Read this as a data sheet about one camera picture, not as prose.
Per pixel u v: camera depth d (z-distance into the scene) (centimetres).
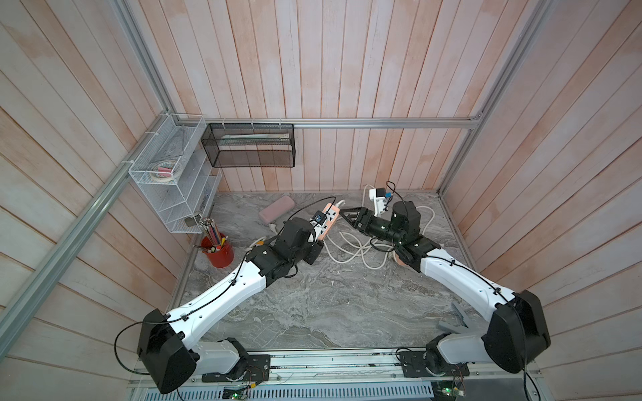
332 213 74
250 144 103
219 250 88
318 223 64
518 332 41
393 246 62
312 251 67
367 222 67
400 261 62
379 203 71
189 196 78
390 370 73
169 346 38
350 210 70
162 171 73
